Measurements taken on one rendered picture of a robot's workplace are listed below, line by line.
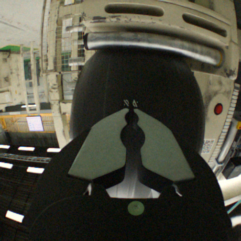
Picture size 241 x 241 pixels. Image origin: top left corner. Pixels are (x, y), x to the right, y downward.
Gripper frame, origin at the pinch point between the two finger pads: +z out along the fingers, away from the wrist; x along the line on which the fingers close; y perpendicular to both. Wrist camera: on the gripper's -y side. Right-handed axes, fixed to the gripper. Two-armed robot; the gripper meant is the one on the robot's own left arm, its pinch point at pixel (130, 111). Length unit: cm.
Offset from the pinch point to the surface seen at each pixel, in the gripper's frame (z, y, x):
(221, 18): 16.7, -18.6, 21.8
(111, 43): 17.8, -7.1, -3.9
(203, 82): 28.2, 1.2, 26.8
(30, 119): 264, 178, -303
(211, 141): 21.5, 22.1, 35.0
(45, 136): 753, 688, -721
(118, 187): 1.5, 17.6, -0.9
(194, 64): 32.8, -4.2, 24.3
